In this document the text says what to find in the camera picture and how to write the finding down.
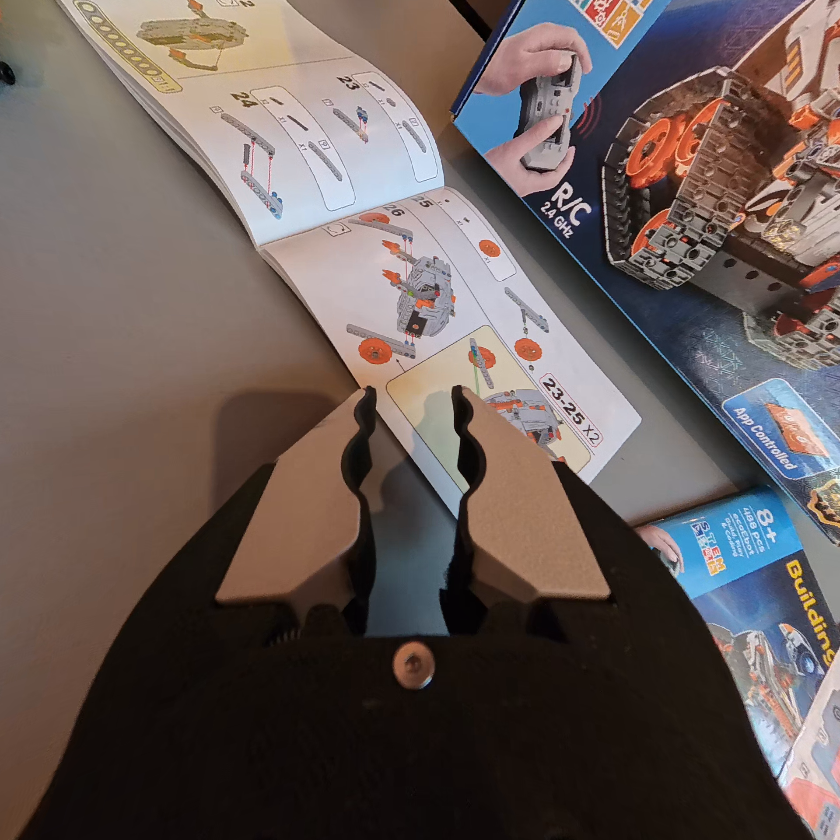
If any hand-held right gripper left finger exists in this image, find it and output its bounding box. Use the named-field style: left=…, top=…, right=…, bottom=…
left=214, top=386, right=379, bottom=636

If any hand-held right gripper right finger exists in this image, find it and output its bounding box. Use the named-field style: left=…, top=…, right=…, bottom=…
left=440, top=385, right=614, bottom=636

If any grey desk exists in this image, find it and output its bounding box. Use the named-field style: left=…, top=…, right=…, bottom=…
left=0, top=0, right=798, bottom=840

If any blue cover manual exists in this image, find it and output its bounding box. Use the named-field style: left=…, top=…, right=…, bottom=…
left=633, top=486, right=840, bottom=788

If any blue robot kit box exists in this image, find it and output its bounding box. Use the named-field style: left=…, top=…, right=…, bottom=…
left=451, top=0, right=840, bottom=549

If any open instruction booklet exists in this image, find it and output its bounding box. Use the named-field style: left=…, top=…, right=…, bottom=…
left=56, top=0, right=643, bottom=519

